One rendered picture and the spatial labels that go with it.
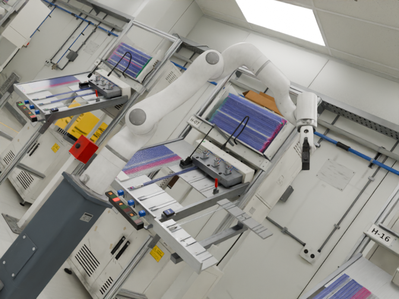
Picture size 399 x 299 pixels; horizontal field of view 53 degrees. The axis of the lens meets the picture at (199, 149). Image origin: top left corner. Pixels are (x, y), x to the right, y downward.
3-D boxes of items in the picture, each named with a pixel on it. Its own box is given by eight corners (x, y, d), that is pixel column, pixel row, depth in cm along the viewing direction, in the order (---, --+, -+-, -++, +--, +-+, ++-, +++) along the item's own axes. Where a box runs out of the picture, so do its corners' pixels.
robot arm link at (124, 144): (101, 144, 166) (136, 99, 168) (112, 149, 184) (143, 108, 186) (124, 161, 165) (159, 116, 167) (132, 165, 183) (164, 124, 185)
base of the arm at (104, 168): (88, 195, 157) (117, 158, 159) (62, 170, 167) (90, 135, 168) (114, 206, 174) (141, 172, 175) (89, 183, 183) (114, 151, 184)
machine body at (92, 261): (108, 340, 225) (176, 251, 229) (57, 264, 269) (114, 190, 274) (170, 346, 274) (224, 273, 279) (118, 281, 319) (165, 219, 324)
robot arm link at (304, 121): (317, 118, 164) (316, 124, 163) (316, 127, 172) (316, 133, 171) (295, 118, 166) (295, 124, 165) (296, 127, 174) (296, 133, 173)
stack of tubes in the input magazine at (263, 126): (260, 152, 248) (285, 118, 250) (206, 120, 280) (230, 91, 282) (267, 160, 257) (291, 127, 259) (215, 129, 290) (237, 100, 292)
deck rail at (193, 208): (155, 229, 208) (156, 220, 206) (153, 228, 210) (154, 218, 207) (249, 191, 252) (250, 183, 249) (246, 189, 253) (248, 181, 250)
